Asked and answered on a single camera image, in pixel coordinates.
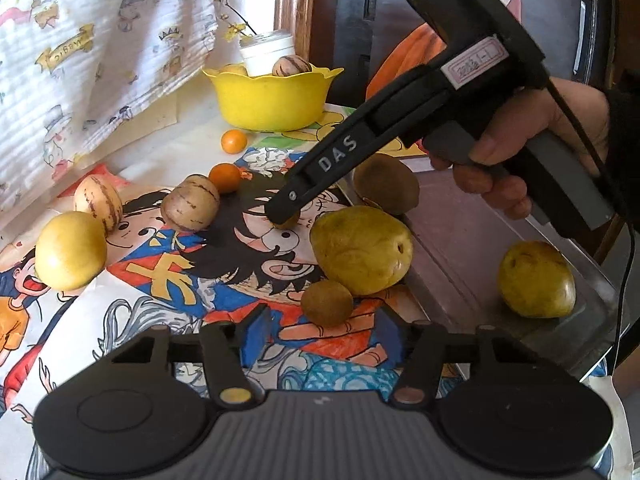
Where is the white cartoon printed cloth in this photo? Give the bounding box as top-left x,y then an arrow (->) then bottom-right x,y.
0,0 -> 242,217

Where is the small orange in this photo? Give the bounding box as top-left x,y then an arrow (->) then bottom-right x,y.
208,162 -> 243,195
220,129 -> 249,155

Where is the yellow plastic bowl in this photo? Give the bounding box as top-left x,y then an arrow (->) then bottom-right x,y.
202,62 -> 344,133

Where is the cartoon character drawing sheet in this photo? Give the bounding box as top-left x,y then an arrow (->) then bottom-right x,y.
0,145 -> 451,461

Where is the orange rounded object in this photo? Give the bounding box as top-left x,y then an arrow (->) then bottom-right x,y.
366,24 -> 452,102

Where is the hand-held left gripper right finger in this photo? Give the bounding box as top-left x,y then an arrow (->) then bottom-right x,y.
375,307 -> 544,407

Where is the large brown kiwi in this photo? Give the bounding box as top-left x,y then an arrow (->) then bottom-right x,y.
352,153 -> 421,211

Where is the dark furniture panel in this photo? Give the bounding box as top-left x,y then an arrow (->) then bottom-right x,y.
310,0 -> 402,109

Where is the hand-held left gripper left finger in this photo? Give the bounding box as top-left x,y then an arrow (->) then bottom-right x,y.
109,307 -> 273,408

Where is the person's right hand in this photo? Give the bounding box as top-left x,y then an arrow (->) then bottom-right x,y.
429,76 -> 612,222

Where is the wooden frame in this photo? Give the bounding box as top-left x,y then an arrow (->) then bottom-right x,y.
273,0 -> 327,67

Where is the white cup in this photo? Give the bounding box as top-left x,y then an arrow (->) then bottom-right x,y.
238,31 -> 296,77

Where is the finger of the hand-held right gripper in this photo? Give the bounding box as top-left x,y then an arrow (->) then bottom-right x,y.
266,66 -> 454,225

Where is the person's right forearm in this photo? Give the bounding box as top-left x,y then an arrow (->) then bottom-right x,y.
599,72 -> 640,181

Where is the round yellow fruit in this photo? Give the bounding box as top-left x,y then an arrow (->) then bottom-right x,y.
34,210 -> 109,292

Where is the small brown kiwi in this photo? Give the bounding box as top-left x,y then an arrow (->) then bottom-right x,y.
300,279 -> 355,326

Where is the metal tray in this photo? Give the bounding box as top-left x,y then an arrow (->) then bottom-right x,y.
335,160 -> 619,382

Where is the black cable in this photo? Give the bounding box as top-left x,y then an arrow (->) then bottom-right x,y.
545,80 -> 637,376

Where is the large lumpy yellow fruit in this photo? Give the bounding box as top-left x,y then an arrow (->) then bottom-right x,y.
309,204 -> 415,297

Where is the striped pepino melon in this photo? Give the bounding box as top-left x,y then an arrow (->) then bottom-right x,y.
160,173 -> 221,234
271,55 -> 315,78
73,175 -> 124,234

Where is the yellow flower twig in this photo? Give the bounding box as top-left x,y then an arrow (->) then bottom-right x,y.
212,0 -> 257,44

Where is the small yellow-brown fruit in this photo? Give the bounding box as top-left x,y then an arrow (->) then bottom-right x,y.
272,207 -> 301,230

